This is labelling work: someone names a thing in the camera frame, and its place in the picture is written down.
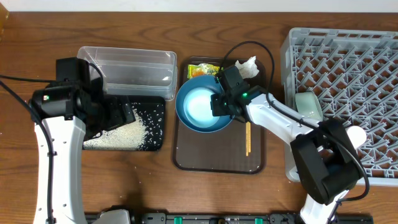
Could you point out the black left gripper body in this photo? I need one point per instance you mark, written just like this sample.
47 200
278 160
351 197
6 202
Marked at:
108 115

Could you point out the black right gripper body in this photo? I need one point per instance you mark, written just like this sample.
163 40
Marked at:
222 106

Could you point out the light blue bowl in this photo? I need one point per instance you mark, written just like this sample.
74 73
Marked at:
197 107

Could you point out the mint green cup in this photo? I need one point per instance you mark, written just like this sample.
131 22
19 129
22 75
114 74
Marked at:
308 105

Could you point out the white pink cup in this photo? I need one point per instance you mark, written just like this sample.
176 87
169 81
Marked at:
357 136

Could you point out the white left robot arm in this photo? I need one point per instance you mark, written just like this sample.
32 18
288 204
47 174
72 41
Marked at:
68 114

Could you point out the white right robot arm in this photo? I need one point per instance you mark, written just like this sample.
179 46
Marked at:
324 154

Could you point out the grey dishwasher rack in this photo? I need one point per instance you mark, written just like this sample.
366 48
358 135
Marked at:
353 73

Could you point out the left wooden chopstick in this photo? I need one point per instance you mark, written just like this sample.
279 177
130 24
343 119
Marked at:
247 140

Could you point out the wooden chopstick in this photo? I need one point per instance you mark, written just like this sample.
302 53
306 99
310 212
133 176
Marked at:
247 140
249 137

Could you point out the dark blue plate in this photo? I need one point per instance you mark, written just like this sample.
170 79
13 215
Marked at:
205 81

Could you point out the right wooden chopstick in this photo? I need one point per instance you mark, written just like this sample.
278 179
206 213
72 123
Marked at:
249 137

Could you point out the crumpled white napkin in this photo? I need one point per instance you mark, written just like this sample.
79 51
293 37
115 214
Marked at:
247 69

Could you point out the white rice pile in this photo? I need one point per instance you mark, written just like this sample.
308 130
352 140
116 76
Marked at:
121 135

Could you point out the yellow green snack wrapper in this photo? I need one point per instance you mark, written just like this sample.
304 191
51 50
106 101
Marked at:
202 69

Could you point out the black rectangular tray bin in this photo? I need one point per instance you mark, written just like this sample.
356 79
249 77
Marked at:
149 124

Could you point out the dark brown serving tray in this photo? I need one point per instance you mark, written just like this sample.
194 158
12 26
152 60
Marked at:
228 150

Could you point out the clear plastic bin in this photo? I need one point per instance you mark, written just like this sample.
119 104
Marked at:
134 71

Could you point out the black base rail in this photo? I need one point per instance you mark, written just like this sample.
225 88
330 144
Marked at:
170 218

